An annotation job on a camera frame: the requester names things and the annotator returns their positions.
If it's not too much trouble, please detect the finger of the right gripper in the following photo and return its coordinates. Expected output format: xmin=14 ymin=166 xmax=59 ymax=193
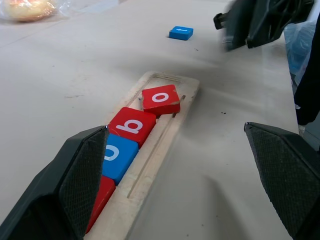
xmin=221 ymin=24 xmax=251 ymax=52
xmin=246 ymin=23 xmax=286 ymax=49

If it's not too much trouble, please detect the red letter tile b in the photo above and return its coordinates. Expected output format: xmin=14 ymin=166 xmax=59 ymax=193
xmin=107 ymin=106 xmax=157 ymax=149

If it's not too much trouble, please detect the plastic bag with bread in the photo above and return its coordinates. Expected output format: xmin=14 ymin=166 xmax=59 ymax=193
xmin=1 ymin=0 xmax=57 ymax=23

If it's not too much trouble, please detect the blue letter tile O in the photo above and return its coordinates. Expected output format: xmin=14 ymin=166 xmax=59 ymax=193
xmin=101 ymin=133 xmax=140 ymax=186

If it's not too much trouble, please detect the wooden letter tray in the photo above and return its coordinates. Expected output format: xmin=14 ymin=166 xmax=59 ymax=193
xmin=83 ymin=71 xmax=201 ymax=240

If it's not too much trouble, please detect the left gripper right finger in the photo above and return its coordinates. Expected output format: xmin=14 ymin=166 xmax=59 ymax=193
xmin=244 ymin=121 xmax=320 ymax=240

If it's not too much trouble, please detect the red letter tile o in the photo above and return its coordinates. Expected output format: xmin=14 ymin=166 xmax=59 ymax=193
xmin=141 ymin=84 xmax=182 ymax=117

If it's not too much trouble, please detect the blue plastic bag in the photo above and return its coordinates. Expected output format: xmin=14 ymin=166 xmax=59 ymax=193
xmin=283 ymin=21 xmax=317 ymax=86

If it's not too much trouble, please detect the clear plastic bag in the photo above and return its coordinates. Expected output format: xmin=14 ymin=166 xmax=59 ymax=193
xmin=0 ymin=0 xmax=87 ymax=24

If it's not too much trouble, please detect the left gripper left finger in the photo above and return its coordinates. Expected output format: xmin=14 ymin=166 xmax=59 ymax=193
xmin=0 ymin=125 xmax=110 ymax=240

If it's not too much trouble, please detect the blue letter tile t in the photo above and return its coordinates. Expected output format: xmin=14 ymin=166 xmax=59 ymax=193
xmin=168 ymin=25 xmax=195 ymax=42

